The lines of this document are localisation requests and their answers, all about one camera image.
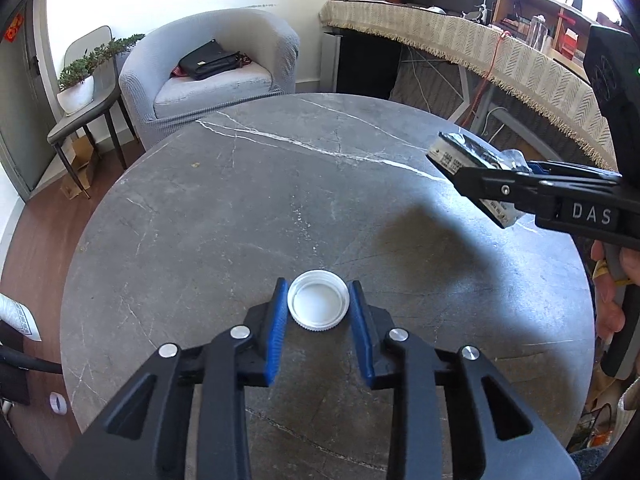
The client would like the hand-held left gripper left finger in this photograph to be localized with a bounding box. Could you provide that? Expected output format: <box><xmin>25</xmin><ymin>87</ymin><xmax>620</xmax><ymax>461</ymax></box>
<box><xmin>55</xmin><ymin>277</ymin><xmax>289</xmax><ymax>480</ymax></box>

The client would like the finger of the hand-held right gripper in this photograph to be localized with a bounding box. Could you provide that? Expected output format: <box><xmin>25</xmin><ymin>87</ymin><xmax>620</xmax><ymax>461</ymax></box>
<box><xmin>526</xmin><ymin>160</ymin><xmax>624</xmax><ymax>194</ymax></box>
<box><xmin>452</xmin><ymin>166</ymin><xmax>557</xmax><ymax>217</ymax></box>

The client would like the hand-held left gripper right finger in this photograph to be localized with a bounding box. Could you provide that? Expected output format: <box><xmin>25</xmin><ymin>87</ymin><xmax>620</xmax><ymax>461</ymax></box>
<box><xmin>349</xmin><ymin>280</ymin><xmax>581</xmax><ymax>480</ymax></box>

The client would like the white bottle cap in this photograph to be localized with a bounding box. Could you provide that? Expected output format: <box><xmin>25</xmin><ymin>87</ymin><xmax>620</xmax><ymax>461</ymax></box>
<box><xmin>287</xmin><ymin>270</ymin><xmax>349</xmax><ymax>332</ymax></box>

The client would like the black snack packet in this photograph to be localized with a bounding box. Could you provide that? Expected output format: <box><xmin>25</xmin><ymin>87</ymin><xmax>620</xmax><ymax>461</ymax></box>
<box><xmin>426</xmin><ymin>131</ymin><xmax>532</xmax><ymax>229</ymax></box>

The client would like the person's right hand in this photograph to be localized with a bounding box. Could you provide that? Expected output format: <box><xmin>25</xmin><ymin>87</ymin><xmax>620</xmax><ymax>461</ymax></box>
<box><xmin>590</xmin><ymin>241</ymin><xmax>627</xmax><ymax>342</ymax></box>

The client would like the glass jar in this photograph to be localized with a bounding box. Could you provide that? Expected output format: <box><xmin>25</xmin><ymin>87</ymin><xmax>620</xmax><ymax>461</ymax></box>
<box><xmin>529</xmin><ymin>14</ymin><xmax>549</xmax><ymax>50</ymax></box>

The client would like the wooden bookshelf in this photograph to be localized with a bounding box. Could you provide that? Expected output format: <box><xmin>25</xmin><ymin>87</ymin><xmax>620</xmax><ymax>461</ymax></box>
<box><xmin>492</xmin><ymin>0</ymin><xmax>627</xmax><ymax>78</ymax></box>

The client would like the desk with beige fringed cloth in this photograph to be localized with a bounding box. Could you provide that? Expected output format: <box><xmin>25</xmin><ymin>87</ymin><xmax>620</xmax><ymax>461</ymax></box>
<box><xmin>320</xmin><ymin>0</ymin><xmax>622</xmax><ymax>172</ymax></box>

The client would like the white model plane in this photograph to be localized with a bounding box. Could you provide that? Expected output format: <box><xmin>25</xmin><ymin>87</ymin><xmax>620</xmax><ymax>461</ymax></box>
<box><xmin>462</xmin><ymin>0</ymin><xmax>489</xmax><ymax>24</ymax></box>

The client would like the black pole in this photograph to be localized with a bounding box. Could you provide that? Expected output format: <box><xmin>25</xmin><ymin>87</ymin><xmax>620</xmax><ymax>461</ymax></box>
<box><xmin>0</xmin><ymin>344</ymin><xmax>64</xmax><ymax>376</ymax></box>

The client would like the grey armchair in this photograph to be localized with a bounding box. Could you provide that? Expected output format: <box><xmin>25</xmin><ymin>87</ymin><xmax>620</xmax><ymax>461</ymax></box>
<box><xmin>119</xmin><ymin>8</ymin><xmax>301</xmax><ymax>152</ymax></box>

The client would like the cardboard box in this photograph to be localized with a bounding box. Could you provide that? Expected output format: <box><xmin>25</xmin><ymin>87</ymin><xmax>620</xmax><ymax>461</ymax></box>
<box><xmin>60</xmin><ymin>135</ymin><xmax>99</xmax><ymax>199</ymax></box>

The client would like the white patterned paper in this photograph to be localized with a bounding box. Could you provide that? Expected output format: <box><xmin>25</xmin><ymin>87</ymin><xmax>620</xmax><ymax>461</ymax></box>
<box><xmin>0</xmin><ymin>293</ymin><xmax>42</xmax><ymax>342</ymax></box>

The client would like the black leather bag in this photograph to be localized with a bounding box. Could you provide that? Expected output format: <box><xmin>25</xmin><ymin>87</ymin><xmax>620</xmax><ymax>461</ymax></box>
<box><xmin>178</xmin><ymin>38</ymin><xmax>242</xmax><ymax>81</ymax></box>

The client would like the grey dining chair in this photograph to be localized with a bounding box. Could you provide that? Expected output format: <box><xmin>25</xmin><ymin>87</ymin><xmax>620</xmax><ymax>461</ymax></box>
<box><xmin>47</xmin><ymin>25</ymin><xmax>129</xmax><ymax>200</ymax></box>

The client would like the potted plant in white pot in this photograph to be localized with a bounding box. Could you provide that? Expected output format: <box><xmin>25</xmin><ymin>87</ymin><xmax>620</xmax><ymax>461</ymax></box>
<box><xmin>56</xmin><ymin>33</ymin><xmax>146</xmax><ymax>116</ymax></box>

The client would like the grey door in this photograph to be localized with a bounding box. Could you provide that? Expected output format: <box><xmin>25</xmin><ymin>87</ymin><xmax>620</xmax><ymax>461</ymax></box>
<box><xmin>0</xmin><ymin>0</ymin><xmax>52</xmax><ymax>203</ymax></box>

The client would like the red diamond door decoration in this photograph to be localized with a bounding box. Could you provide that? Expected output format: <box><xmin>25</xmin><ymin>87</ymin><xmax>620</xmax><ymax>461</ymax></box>
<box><xmin>3</xmin><ymin>14</ymin><xmax>24</xmax><ymax>44</ymax></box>

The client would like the orange cable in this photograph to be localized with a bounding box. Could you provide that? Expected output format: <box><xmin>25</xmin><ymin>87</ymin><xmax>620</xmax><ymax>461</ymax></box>
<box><xmin>467</xmin><ymin>31</ymin><xmax>507</xmax><ymax>128</ymax></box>

